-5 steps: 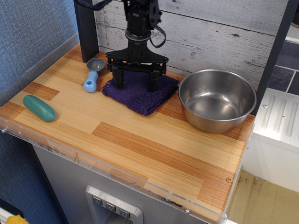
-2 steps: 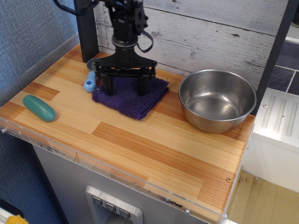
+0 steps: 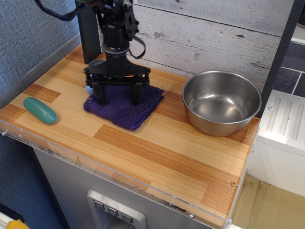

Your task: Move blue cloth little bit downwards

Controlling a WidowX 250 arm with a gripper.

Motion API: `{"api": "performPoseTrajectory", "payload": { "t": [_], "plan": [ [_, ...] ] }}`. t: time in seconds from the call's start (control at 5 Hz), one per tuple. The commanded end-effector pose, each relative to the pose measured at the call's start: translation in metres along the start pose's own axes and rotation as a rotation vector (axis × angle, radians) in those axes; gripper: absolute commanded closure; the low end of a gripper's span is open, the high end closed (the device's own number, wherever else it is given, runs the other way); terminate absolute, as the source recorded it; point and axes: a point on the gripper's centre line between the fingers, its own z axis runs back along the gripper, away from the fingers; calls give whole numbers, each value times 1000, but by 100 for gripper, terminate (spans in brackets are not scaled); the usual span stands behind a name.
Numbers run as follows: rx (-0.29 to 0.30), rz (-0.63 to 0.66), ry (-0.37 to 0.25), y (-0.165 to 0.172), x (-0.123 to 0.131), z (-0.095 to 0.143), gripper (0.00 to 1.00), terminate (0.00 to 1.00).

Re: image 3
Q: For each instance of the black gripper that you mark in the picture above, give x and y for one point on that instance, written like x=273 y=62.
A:
x=117 y=71

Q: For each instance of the purple towel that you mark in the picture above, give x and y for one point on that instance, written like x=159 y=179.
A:
x=119 y=108

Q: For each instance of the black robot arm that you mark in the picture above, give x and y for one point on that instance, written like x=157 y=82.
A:
x=119 y=27

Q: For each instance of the blue grey toy scoop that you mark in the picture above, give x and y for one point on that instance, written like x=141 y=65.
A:
x=93 y=63

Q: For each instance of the green oval toy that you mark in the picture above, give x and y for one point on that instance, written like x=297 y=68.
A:
x=40 y=110

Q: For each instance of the stainless steel bowl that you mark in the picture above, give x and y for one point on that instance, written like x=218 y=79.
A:
x=220 y=103

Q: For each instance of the clear acrylic edge guard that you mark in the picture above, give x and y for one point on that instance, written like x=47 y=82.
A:
x=178 y=177

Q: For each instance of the silver dispenser button panel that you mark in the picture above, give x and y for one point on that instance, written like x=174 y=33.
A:
x=108 y=213

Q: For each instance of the yellow object at corner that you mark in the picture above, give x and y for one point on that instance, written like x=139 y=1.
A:
x=16 y=224

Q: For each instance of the white ribbed side cabinet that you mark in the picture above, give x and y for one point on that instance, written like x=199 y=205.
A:
x=278 y=155

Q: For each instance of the dark left vertical post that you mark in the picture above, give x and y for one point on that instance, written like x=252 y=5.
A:
x=89 y=33

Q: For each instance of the dark vertical post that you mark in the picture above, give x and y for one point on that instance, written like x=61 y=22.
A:
x=281 y=51
x=89 y=33

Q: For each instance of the dark right vertical post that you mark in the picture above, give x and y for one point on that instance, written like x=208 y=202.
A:
x=281 y=51

